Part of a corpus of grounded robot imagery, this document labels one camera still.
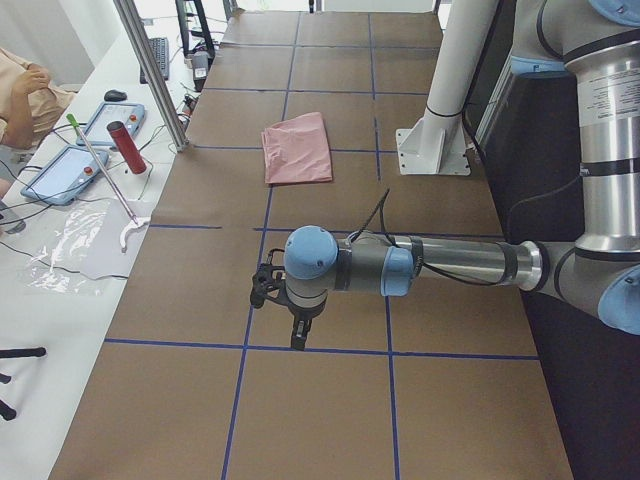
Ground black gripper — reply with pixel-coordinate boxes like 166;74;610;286
289;304;323;349

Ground pink Snoopy t-shirt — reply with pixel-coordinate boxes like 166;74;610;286
261;112;333;185

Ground clear plastic bag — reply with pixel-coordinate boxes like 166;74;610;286
18;200;128;296

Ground red cylindrical bottle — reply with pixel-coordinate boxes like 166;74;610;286
106;121;147;175

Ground near blue teach pendant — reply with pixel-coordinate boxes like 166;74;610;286
20;146;100;206

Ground blue teach pendant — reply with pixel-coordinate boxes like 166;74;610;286
75;101;148;148
20;146;100;206

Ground far blue teach pendant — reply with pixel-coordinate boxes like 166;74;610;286
75;101;148;148

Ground black power adapter box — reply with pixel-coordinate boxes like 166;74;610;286
191;51;211;92

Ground black monitor stand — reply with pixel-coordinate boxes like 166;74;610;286
174;0;216;60

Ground black computer mouse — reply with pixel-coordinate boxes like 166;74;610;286
103;89;128;102

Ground black tripod legs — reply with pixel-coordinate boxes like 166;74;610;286
1;346;47;421

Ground black keyboard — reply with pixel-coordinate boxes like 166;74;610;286
149;37;170;80

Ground seated person beige shirt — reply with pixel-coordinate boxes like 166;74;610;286
1;49;75;150

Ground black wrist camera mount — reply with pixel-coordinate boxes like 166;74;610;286
249;248;289;309

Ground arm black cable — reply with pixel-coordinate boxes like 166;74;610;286
347;171;586;287

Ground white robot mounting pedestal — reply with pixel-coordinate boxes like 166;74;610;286
396;0;499;176

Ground aluminium frame post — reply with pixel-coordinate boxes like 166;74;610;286
113;0;189;152

